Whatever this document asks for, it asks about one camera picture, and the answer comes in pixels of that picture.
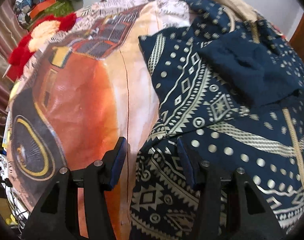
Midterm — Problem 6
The navy patterned garment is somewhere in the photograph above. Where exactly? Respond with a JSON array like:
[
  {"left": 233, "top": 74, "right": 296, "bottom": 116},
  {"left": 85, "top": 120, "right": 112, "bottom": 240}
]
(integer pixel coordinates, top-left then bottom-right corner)
[{"left": 130, "top": 0, "right": 304, "bottom": 239}]

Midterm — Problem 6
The printed newspaper bedspread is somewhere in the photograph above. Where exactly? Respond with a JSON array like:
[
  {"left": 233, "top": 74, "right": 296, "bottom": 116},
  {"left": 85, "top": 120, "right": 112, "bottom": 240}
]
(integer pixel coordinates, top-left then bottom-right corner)
[{"left": 7, "top": 0, "right": 191, "bottom": 239}]

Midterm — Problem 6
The red plush toy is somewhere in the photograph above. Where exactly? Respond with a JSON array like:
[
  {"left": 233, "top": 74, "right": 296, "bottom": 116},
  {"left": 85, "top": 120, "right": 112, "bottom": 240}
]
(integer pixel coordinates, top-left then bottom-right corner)
[{"left": 6, "top": 12, "right": 77, "bottom": 81}]

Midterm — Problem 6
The striped red gold curtain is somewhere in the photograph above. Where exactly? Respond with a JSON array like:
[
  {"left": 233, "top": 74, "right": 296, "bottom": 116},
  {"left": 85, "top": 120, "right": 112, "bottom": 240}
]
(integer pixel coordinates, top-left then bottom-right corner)
[{"left": 0, "top": 0, "right": 27, "bottom": 143}]

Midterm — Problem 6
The orange box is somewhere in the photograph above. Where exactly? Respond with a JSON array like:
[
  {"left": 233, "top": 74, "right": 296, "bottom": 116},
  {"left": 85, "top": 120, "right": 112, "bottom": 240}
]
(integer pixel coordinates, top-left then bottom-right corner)
[{"left": 30, "top": 0, "right": 56, "bottom": 19}]

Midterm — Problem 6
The green storage box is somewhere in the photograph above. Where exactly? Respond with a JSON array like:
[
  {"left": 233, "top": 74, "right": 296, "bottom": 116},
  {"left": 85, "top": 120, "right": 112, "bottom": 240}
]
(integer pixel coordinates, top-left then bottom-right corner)
[{"left": 25, "top": 0, "right": 74, "bottom": 29}]

